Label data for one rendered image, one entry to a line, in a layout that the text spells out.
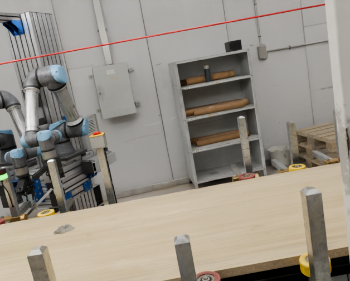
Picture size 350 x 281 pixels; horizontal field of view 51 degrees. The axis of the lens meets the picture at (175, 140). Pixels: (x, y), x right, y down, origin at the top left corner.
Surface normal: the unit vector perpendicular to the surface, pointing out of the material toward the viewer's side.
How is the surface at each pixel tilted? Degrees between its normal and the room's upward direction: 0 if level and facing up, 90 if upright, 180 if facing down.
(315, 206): 90
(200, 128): 90
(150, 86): 90
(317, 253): 90
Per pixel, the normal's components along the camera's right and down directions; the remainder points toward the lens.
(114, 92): 0.15, 0.16
